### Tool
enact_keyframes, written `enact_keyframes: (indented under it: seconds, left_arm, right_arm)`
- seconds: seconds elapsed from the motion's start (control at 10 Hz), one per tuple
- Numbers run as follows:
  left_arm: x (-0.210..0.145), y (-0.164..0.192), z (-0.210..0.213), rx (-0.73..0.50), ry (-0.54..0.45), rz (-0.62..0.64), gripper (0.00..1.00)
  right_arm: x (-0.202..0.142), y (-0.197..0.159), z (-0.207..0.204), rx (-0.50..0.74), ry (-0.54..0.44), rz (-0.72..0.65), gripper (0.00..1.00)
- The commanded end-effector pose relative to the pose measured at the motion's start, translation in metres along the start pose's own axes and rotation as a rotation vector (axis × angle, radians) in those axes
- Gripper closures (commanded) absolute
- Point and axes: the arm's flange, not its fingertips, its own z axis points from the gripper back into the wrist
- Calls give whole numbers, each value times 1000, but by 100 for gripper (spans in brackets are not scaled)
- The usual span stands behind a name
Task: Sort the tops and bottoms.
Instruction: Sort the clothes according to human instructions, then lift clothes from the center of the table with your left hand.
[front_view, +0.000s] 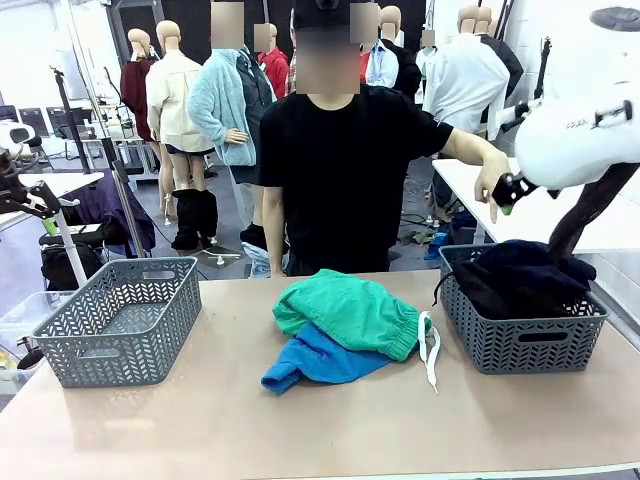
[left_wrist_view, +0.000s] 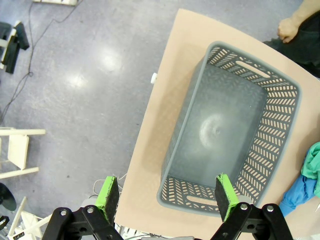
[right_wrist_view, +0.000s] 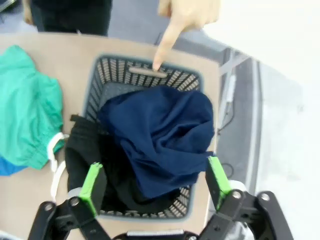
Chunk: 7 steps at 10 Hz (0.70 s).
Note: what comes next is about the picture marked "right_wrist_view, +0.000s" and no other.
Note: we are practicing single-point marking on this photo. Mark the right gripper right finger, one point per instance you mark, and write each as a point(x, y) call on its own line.
point(217, 182)

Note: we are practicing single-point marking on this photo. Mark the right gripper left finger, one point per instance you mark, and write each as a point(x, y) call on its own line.
point(92, 190)

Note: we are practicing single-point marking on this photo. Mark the black garment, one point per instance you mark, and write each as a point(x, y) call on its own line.
point(82, 150)

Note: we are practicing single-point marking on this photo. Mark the navy blue garment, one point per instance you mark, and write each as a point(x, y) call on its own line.
point(162, 130)

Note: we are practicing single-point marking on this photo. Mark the bright blue garment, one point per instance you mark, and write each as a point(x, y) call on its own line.
point(7, 167)

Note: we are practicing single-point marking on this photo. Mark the person's left hand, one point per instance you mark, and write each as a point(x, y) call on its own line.
point(190, 12)

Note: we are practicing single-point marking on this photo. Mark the person's right hand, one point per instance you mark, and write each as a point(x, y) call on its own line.
point(28, 15)

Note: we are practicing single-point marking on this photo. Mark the grey woven plastic basket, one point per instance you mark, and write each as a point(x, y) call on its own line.
point(115, 72)

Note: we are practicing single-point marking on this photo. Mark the white table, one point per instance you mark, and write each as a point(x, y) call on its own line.
point(275, 37)

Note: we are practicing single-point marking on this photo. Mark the person in black t-shirt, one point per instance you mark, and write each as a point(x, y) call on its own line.
point(75, 15)

